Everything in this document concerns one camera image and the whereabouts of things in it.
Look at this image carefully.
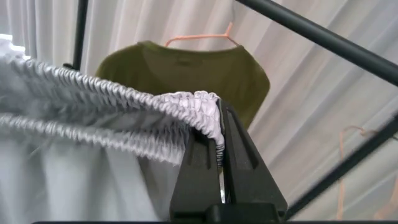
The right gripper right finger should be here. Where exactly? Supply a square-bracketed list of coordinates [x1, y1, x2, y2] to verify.
[216, 98, 289, 222]

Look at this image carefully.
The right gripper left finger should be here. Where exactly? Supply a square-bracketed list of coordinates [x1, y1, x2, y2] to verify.
[169, 127, 224, 222]

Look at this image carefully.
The pink clothes hanger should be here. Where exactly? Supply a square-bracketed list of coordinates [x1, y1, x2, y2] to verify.
[164, 21, 240, 48]
[335, 126, 398, 221]

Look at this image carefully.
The green printed shirt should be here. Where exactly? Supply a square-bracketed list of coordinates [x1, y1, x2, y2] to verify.
[95, 40, 271, 130]

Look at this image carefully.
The pale grey garment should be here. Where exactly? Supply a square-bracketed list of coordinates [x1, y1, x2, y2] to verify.
[0, 32, 225, 222]

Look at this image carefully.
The black clothes rack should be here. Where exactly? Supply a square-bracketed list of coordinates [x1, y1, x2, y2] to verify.
[63, 0, 398, 220]

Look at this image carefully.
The white curtain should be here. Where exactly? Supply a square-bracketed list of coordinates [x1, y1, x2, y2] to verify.
[0, 0, 398, 222]

